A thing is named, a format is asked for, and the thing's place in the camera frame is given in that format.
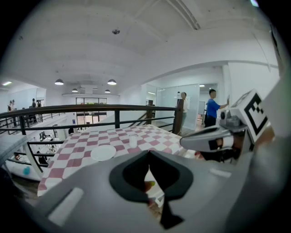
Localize black metal railing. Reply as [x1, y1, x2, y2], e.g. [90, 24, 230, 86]
[0, 99, 185, 180]

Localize glass partition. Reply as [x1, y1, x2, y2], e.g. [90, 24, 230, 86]
[145, 83, 201, 132]

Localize red white checkered table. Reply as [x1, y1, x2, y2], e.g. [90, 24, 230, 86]
[37, 124, 185, 198]

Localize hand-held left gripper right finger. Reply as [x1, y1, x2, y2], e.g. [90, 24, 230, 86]
[149, 141, 282, 233]

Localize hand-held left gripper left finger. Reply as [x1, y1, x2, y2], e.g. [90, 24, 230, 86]
[34, 150, 164, 233]

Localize white round plate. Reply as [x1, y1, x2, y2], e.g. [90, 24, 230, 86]
[90, 145, 117, 162]

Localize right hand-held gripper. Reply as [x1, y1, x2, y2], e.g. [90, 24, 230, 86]
[179, 88, 270, 152]

